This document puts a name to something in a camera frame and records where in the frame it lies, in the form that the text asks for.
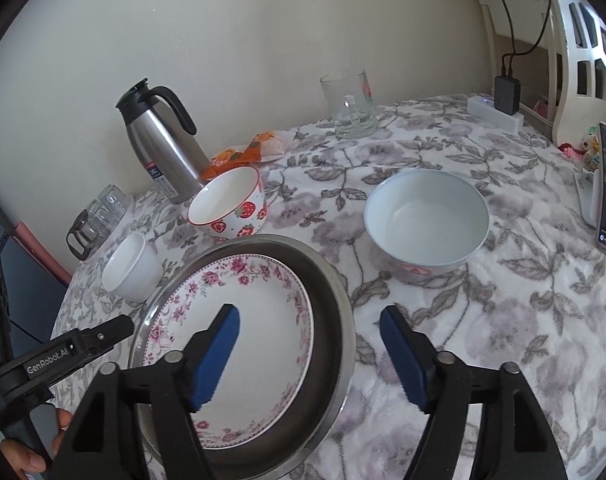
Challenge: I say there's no small clear drinking glass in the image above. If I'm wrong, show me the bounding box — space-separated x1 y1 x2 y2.
99 184 134 222
88 200 116 241

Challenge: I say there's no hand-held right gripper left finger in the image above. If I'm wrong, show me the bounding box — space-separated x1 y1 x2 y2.
48 302 241 480

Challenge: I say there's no person's left hand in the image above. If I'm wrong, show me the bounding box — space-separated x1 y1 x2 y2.
0 407 75 479

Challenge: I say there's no strawberry print bowl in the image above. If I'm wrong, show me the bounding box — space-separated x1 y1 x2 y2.
187 165 268 242

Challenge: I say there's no white wooden furniture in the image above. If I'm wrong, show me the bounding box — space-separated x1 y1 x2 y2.
475 0 606 143

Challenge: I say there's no stainless steel thermos jug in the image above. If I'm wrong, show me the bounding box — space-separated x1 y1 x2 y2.
115 78 211 205

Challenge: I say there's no small plush toy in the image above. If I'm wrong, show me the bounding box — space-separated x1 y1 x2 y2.
558 126 601 171

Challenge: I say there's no white bowl with red mark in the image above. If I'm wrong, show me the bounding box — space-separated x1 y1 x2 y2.
364 169 490 276

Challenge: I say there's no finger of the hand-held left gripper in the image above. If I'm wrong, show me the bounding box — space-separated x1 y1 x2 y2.
70 314 135 359

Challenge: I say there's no clear glass mug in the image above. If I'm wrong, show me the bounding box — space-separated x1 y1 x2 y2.
319 70 378 139

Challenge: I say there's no stainless steel basin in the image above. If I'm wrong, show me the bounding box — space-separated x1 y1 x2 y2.
128 235 356 478

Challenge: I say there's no white square bowl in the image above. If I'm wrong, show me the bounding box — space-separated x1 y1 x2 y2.
101 231 162 303

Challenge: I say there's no black cable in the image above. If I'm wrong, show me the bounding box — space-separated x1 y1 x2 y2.
505 0 554 58
487 0 516 58

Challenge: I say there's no pink floral round plate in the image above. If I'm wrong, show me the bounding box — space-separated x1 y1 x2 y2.
142 255 314 448

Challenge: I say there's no glass teapot with black handle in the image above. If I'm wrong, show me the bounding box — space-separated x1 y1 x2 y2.
66 209 108 261

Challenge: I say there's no white power strip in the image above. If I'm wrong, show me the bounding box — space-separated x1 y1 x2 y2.
467 94 526 134

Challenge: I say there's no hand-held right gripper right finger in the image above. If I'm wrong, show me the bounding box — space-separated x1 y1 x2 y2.
379 304 568 480

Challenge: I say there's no orange snack packet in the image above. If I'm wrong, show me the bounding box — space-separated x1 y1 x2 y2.
243 130 290 163
202 146 248 182

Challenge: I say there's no dark blue cabinet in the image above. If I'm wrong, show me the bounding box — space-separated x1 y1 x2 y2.
0 200 68 341

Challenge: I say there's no clear glass tray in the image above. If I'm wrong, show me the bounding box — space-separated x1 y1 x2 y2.
77 192 137 261

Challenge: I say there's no black charger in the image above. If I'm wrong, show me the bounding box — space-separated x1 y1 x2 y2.
494 75 522 116

